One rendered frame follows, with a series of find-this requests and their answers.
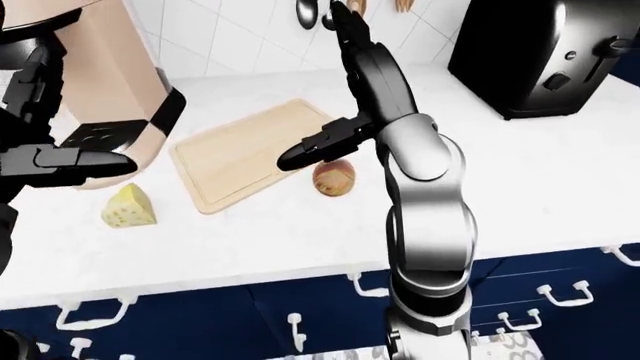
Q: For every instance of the wooden hanging fork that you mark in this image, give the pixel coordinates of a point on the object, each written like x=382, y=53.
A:
x=404, y=3

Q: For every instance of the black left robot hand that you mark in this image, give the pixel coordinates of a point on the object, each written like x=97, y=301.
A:
x=35, y=82

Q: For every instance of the wooden hanging spatula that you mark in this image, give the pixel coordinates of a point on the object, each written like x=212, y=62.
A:
x=358, y=3

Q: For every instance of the black hanging spoon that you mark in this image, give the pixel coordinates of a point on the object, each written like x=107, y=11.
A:
x=328, y=20

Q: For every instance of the beige and black coffee machine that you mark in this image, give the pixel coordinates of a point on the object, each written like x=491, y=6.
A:
x=110, y=67

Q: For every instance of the black toaster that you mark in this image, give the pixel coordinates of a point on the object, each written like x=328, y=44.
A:
x=520, y=56

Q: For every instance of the wooden cutting board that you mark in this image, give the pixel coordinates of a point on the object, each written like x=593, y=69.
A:
x=240, y=157

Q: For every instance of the yellow cheese wedge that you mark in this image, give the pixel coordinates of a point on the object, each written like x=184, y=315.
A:
x=129, y=210

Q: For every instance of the black hanging ladle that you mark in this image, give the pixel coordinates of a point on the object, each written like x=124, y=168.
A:
x=306, y=13

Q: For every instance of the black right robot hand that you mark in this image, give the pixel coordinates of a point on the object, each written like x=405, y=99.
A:
x=380, y=82

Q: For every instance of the brown bread roll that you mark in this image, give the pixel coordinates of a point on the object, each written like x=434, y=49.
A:
x=336, y=179

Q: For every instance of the navy blue base cabinet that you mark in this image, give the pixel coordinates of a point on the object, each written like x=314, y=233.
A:
x=225, y=315

